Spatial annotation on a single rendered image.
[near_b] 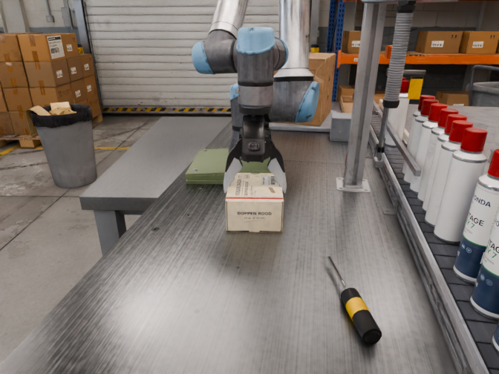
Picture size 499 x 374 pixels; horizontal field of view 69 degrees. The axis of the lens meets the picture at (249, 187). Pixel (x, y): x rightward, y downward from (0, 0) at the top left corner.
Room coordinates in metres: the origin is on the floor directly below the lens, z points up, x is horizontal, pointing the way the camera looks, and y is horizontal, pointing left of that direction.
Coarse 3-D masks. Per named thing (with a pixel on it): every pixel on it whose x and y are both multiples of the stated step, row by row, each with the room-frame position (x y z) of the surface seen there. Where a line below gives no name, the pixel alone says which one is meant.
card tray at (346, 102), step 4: (344, 96) 2.09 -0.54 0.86; (348, 96) 2.09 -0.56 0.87; (352, 96) 2.09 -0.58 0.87; (376, 96) 2.06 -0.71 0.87; (340, 100) 2.07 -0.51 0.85; (344, 100) 2.09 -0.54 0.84; (348, 100) 2.09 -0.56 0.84; (352, 100) 2.09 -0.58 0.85; (376, 100) 2.06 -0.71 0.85; (340, 104) 2.04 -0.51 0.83; (344, 104) 2.04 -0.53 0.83; (348, 104) 2.04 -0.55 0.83; (352, 104) 2.04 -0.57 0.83; (344, 108) 1.92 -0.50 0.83; (348, 108) 1.92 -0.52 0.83; (352, 108) 1.92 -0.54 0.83; (344, 112) 1.83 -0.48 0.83; (348, 112) 1.83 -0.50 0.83
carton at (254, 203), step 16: (240, 176) 0.82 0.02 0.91; (256, 176) 0.82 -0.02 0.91; (272, 176) 0.82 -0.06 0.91; (240, 192) 0.72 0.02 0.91; (256, 192) 0.72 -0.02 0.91; (272, 192) 0.72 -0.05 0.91; (240, 208) 0.68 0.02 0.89; (256, 208) 0.68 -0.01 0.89; (272, 208) 0.68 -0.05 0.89; (240, 224) 0.68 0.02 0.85; (256, 224) 0.68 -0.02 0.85; (272, 224) 0.68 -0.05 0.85
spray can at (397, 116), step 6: (402, 84) 1.13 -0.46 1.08; (408, 84) 1.14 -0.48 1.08; (402, 90) 1.13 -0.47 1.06; (402, 96) 1.12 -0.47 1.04; (402, 102) 1.12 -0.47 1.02; (408, 102) 1.13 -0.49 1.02; (396, 108) 1.13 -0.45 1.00; (402, 108) 1.12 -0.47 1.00; (390, 114) 1.15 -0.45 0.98; (396, 114) 1.13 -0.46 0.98; (402, 114) 1.12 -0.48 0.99; (390, 120) 1.14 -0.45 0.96; (396, 120) 1.13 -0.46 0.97; (402, 120) 1.12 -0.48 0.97; (396, 126) 1.12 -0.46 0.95; (402, 126) 1.13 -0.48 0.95; (396, 132) 1.12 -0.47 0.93; (402, 132) 1.13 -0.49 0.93; (390, 138) 1.13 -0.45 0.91; (390, 144) 1.13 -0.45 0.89
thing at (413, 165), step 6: (378, 108) 1.32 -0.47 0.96; (378, 114) 1.27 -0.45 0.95; (390, 126) 1.07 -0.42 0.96; (390, 132) 1.03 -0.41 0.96; (396, 138) 0.95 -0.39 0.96; (396, 144) 0.93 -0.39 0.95; (402, 144) 0.89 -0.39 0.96; (402, 150) 0.85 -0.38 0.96; (402, 156) 0.84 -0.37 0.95; (408, 156) 0.80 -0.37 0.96; (408, 162) 0.78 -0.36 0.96; (414, 162) 0.76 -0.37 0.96; (414, 168) 0.72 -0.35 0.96; (414, 174) 0.72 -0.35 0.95; (420, 174) 0.71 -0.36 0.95
